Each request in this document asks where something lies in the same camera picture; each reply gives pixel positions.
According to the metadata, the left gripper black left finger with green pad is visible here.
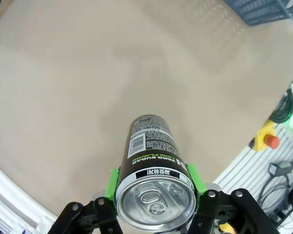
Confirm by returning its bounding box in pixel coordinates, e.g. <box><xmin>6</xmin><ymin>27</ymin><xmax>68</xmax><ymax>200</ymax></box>
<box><xmin>54</xmin><ymin>167</ymin><xmax>127</xmax><ymax>234</ymax></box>

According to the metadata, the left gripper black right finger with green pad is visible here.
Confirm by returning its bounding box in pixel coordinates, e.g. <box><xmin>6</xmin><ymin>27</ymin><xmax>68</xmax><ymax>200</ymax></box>
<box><xmin>185</xmin><ymin>163</ymin><xmax>281</xmax><ymax>234</ymax></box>

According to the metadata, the black zero sugar soda can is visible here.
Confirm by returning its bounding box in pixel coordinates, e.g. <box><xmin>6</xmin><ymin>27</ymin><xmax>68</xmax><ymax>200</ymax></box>
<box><xmin>116</xmin><ymin>114</ymin><xmax>198</xmax><ymax>226</ymax></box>

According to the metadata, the white can dispenser rack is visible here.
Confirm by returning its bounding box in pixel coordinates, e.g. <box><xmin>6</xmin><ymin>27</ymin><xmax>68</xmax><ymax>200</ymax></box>
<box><xmin>0</xmin><ymin>158</ymin><xmax>60</xmax><ymax>234</ymax></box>

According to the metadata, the blue-grey basket holding cans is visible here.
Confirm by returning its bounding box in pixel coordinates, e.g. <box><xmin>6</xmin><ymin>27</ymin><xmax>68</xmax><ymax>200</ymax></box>
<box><xmin>222</xmin><ymin>0</ymin><xmax>293</xmax><ymax>26</ymax></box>

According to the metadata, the yellow plastic object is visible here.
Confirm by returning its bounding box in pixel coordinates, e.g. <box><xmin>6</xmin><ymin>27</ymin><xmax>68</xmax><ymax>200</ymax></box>
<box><xmin>219</xmin><ymin>223</ymin><xmax>233</xmax><ymax>234</ymax></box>

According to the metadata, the white slotted mounting plate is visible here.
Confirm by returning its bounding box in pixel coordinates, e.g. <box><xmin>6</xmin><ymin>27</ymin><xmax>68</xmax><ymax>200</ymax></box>
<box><xmin>213</xmin><ymin>126</ymin><xmax>293</xmax><ymax>220</ymax></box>

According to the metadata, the grey power adapter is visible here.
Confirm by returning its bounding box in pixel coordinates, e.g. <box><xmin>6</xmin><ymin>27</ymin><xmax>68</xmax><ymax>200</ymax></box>
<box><xmin>270</xmin><ymin>162</ymin><xmax>293</xmax><ymax>176</ymax></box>

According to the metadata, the yellow emergency stop red button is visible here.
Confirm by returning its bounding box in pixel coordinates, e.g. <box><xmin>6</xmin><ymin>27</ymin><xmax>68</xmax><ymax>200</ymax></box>
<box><xmin>249</xmin><ymin>120</ymin><xmax>280</xmax><ymax>152</ymax></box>

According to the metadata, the grey cable bundle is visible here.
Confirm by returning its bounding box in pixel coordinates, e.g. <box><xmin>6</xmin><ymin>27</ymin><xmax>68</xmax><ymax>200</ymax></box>
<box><xmin>258</xmin><ymin>174</ymin><xmax>292</xmax><ymax>210</ymax></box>

